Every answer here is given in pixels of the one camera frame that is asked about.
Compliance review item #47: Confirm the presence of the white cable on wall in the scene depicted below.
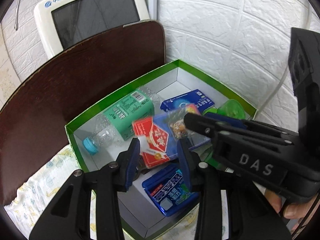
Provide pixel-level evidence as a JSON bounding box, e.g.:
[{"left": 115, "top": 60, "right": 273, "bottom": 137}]
[{"left": 256, "top": 4, "right": 313, "bottom": 116}]

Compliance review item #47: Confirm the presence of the white Yimao water purifier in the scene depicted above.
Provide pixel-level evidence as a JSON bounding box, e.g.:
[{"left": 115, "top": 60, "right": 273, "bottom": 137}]
[{"left": 34, "top": 0, "right": 157, "bottom": 59}]

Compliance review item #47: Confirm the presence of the green mosquito liquid bottle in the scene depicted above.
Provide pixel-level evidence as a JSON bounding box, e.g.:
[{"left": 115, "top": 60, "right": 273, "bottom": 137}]
[{"left": 202, "top": 99, "right": 246, "bottom": 119}]

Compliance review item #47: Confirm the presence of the blue medicine box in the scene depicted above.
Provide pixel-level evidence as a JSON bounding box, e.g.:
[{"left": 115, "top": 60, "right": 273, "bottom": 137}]
[{"left": 160, "top": 89, "right": 215, "bottom": 113}]

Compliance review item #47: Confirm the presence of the clear water bottle green label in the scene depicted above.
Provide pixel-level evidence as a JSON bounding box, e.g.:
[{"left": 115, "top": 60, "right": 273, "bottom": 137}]
[{"left": 82, "top": 86, "right": 161, "bottom": 155}]

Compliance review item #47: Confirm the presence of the metal flexible hose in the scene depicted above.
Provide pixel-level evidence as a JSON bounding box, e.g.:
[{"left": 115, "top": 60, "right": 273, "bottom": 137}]
[{"left": 14, "top": 0, "right": 24, "bottom": 31}]

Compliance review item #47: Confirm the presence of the dark metal clip bundle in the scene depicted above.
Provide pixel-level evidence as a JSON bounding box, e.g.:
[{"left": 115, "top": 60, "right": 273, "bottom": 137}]
[{"left": 133, "top": 164, "right": 150, "bottom": 180}]

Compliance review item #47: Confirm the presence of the person right hand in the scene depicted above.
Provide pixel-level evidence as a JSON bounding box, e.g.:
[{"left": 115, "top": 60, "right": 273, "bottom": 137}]
[{"left": 264, "top": 190, "right": 317, "bottom": 219}]

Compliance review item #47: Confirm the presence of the tiger playing card box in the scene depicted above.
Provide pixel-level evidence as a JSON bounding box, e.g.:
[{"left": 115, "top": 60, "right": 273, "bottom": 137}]
[{"left": 132, "top": 103, "right": 212, "bottom": 169}]

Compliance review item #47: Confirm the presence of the green cardboard box tray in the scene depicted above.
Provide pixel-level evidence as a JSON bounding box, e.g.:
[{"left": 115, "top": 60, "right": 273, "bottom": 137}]
[{"left": 66, "top": 60, "right": 256, "bottom": 239}]

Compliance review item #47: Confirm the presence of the dark brown wooden board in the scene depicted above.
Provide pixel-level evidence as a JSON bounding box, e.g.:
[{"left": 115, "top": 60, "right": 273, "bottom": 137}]
[{"left": 1, "top": 21, "right": 165, "bottom": 205}]

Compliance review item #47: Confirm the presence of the blue gum container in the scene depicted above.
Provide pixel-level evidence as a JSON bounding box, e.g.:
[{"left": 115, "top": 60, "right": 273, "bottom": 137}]
[{"left": 142, "top": 164, "right": 199, "bottom": 217}]

